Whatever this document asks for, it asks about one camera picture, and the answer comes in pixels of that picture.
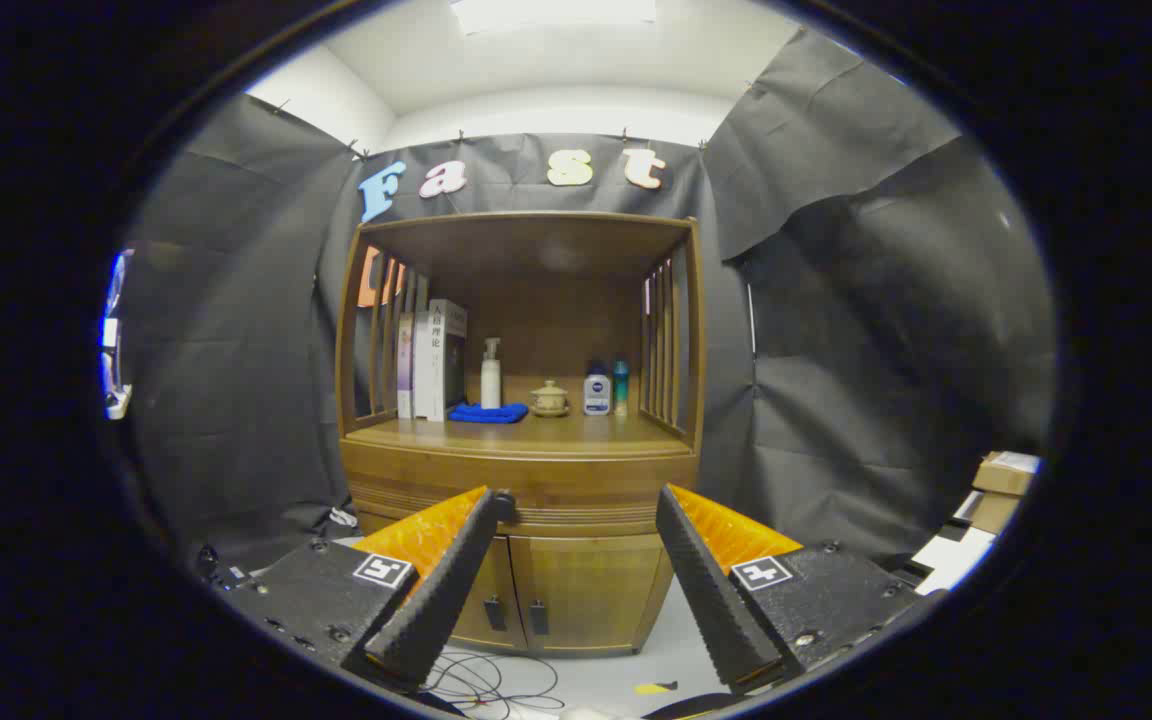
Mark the wooden cabinet door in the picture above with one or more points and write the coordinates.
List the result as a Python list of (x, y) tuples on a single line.
[(506, 580), (586, 590)]

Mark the white lotion bottle blue cap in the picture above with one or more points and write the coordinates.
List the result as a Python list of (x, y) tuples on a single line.
[(597, 395)]

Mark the yellow floor tape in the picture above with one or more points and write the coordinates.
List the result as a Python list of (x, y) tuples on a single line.
[(654, 688)]

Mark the wooden cabinet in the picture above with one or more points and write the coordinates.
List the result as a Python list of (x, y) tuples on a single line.
[(556, 300)]

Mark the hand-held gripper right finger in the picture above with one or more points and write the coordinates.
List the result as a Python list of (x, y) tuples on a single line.
[(711, 590)]

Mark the ceiling light panel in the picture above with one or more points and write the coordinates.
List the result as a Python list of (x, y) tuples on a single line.
[(551, 12)]

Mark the black power strip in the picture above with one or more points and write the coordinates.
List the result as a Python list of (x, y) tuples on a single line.
[(226, 572)]

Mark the white pump bottle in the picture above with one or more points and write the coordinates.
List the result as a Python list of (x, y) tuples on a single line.
[(491, 385)]

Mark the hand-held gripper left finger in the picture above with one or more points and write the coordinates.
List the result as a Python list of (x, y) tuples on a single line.
[(446, 590)]

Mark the slim teal bottle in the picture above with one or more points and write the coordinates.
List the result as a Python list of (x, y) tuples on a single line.
[(620, 390)]

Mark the folded blue cloth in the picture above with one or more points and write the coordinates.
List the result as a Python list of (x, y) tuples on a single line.
[(486, 413)]

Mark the thick white book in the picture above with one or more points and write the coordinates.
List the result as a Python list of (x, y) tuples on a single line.
[(431, 370)]

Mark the beige lidded teacup with saucer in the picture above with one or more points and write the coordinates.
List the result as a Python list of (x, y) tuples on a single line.
[(549, 399)]

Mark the thin purple book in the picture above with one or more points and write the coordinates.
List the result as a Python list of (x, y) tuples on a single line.
[(405, 375)]

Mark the cardboard box with white label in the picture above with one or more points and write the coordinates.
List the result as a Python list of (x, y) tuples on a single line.
[(1004, 472)]

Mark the stack of white flat boxes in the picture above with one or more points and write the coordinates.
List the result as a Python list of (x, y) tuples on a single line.
[(956, 560)]

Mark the wooden countertop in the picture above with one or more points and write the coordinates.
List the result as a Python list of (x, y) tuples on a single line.
[(586, 432)]

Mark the plain cardboard box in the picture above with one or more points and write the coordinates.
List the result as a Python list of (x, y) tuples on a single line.
[(991, 512)]

